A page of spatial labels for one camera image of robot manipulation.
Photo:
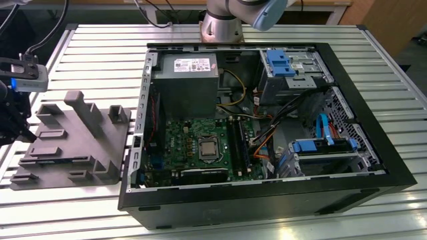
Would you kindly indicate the blue RAM stick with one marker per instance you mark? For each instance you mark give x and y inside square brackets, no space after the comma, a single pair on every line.
[47,162]

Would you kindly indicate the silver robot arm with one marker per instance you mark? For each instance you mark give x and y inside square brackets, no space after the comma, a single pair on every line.
[222,27]

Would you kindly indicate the black RAM slot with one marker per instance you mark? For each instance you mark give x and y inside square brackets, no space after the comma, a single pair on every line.
[230,145]

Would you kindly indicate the grey plastic parts rack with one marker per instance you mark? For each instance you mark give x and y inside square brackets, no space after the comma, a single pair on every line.
[76,150]

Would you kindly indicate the green motherboard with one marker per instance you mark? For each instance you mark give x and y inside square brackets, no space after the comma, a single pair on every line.
[180,135]

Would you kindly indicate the grey power supply unit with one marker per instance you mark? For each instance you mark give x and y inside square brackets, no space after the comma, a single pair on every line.
[187,95]

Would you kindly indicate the silver CPU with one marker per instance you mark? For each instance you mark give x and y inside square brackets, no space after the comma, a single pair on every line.
[208,149]

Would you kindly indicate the metal CPU socket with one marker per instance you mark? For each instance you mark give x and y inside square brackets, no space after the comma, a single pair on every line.
[210,160]

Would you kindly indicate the black graphics card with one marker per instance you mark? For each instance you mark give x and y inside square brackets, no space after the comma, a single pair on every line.
[203,175]

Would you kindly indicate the black PC case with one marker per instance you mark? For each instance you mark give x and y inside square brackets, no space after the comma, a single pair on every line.
[234,205]

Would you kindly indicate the blue drive bay latch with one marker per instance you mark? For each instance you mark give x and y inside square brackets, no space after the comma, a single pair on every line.
[278,62]

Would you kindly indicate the metal drive cage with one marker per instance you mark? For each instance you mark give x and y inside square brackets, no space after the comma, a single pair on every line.
[300,83]

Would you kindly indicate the hard disk in blue carrier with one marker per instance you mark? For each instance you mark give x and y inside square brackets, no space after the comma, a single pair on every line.
[307,146]

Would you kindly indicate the wooden cabinet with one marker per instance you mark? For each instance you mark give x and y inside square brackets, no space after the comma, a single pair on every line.
[394,25]

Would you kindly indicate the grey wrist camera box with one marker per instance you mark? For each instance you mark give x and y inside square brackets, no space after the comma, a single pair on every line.
[33,83]

